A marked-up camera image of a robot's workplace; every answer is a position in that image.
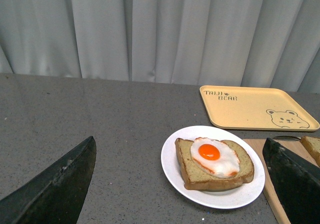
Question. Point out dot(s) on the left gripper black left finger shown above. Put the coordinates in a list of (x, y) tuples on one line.
[(57, 194)]

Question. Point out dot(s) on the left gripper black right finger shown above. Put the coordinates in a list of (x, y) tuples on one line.
[(296, 182)]

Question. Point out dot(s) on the bread slice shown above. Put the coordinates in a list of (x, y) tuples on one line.
[(197, 179), (312, 145)]

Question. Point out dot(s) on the fried egg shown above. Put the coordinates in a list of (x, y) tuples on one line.
[(215, 157)]

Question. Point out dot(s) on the white round plate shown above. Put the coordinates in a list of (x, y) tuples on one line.
[(230, 199)]

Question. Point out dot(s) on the wooden cutting board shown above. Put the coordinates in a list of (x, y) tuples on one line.
[(269, 191)]

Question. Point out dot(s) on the yellow bear tray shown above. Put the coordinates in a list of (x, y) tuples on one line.
[(255, 108)]

